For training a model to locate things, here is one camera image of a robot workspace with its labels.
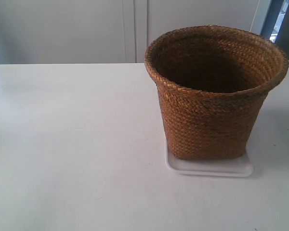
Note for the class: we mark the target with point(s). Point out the brown woven wicker basket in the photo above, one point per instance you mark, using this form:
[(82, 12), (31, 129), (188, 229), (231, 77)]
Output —
[(211, 83)]

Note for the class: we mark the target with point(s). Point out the white plastic tray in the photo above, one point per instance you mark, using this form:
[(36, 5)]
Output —
[(240, 167)]

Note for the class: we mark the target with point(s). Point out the white cabinet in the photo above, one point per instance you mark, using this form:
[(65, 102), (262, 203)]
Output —
[(109, 31)]

